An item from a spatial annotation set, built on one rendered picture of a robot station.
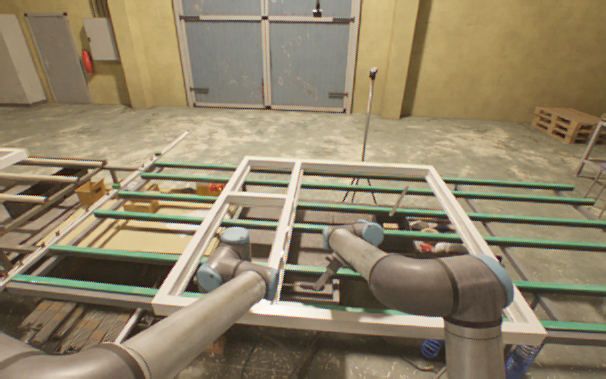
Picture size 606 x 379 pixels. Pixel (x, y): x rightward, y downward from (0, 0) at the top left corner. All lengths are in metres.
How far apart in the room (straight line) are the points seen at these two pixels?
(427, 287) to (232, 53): 7.28
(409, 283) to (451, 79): 7.38
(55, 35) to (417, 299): 9.71
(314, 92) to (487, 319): 6.96
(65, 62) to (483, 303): 9.78
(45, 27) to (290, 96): 6.11
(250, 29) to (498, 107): 5.99
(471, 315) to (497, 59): 7.69
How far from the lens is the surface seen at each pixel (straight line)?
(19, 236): 2.75
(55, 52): 9.99
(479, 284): 0.69
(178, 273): 1.44
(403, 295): 0.65
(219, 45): 7.71
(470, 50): 7.93
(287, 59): 7.37
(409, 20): 7.09
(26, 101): 10.30
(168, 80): 8.43
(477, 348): 0.73
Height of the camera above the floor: 1.89
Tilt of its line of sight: 29 degrees down
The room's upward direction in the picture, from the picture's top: 1 degrees clockwise
